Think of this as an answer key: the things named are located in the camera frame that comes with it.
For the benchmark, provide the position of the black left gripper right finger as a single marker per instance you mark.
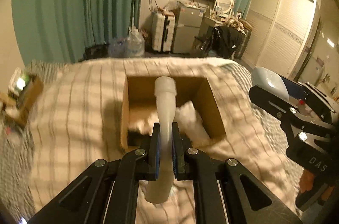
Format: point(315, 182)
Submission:
point(225, 191)

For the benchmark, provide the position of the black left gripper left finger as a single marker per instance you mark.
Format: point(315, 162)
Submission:
point(106, 192)

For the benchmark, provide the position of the translucent white bottle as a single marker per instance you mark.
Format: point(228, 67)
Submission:
point(163, 133)

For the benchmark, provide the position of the crumpled white cloth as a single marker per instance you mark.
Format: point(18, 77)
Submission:
point(190, 123)

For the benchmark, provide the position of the brown cardboard box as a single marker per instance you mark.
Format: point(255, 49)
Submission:
point(143, 95)

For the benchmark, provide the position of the white louvered wardrobe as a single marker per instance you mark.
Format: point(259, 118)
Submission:
point(281, 31)

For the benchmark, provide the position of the black jacket on chair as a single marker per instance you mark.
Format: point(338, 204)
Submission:
point(226, 40)

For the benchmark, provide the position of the small cardboard bedside box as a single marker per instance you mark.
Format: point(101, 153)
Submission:
point(23, 90)

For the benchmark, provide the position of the large clear water bottle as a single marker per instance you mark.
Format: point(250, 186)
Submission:
point(135, 44)

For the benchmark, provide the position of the silver mini fridge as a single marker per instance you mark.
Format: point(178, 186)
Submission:
point(187, 26)

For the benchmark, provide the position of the white hard suitcase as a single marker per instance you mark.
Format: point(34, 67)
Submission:
point(163, 25)

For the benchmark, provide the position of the white oval vanity mirror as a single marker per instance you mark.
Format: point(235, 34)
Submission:
point(224, 6)

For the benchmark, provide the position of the green window curtain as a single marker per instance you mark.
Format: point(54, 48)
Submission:
point(76, 1)

